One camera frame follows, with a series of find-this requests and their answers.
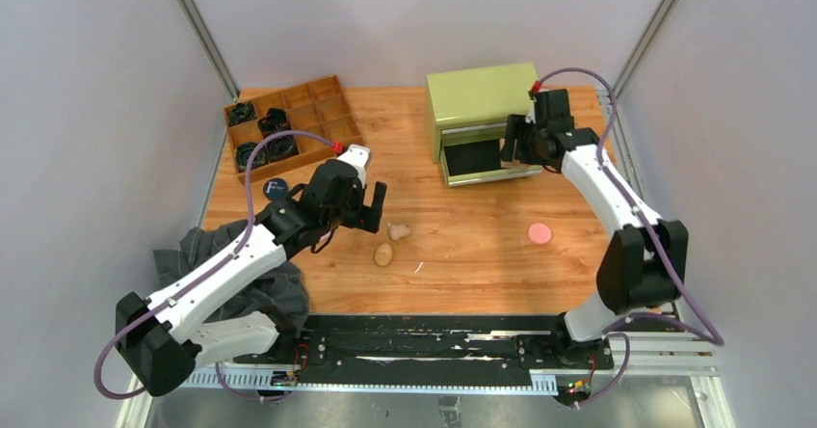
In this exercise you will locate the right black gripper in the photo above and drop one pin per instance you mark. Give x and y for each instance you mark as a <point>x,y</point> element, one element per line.
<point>513,128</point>

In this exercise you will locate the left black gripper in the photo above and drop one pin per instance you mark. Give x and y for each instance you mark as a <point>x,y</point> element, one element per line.
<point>370,215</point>

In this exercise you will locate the green metal drawer box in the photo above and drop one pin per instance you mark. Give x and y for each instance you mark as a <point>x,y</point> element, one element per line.
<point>466,118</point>

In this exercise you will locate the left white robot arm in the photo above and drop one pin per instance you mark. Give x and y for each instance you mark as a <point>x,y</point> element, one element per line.
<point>167,336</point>

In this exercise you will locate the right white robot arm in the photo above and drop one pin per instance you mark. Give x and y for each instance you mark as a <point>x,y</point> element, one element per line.
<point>643,266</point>

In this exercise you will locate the round navy compact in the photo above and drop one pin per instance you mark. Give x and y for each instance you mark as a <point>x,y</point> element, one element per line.
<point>275,189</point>

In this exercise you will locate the pink round powder puff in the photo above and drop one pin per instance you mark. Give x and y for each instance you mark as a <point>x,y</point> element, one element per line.
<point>539,234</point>

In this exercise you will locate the brown compartment tray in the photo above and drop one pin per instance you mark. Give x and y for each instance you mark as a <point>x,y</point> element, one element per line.
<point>318,107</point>

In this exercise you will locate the grey cloth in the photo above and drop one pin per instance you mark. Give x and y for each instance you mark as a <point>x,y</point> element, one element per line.
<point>280,287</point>

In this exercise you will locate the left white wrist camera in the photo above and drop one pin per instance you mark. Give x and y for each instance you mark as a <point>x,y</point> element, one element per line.
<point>359,157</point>

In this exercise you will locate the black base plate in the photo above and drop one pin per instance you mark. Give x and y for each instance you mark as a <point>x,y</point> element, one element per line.
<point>436,350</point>

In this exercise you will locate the right aluminium frame post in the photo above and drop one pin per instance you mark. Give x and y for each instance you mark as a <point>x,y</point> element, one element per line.
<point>653,27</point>

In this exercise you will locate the aluminium frame post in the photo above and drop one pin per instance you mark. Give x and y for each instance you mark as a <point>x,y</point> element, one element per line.
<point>653,27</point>
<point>209,46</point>

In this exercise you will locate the left aluminium frame post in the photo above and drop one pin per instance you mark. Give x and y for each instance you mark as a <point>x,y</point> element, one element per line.
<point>209,46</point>

